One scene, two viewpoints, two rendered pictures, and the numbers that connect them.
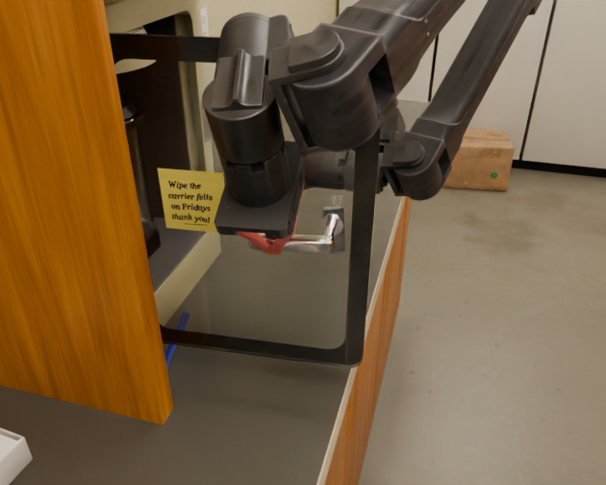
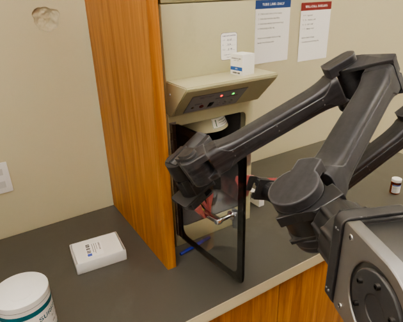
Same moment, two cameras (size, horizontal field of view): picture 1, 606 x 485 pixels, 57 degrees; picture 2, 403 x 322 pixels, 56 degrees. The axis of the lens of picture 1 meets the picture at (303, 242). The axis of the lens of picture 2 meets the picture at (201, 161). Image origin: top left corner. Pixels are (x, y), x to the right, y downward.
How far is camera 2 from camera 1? 61 cm
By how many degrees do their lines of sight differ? 38
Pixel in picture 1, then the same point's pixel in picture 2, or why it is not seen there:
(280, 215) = (188, 202)
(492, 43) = (365, 157)
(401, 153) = not seen: hidden behind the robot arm
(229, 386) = (199, 269)
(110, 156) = (159, 165)
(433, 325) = not seen: outside the picture
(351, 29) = (203, 149)
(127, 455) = (150, 273)
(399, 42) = (217, 156)
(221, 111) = (167, 163)
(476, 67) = not seen: hidden behind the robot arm
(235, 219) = (176, 198)
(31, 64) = (147, 133)
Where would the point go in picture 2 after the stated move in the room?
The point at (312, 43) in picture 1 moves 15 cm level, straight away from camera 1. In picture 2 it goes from (187, 151) to (229, 133)
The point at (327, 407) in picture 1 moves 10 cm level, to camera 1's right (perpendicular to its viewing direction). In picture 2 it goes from (225, 296) to (254, 314)
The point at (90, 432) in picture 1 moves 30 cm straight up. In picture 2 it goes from (147, 260) to (138, 178)
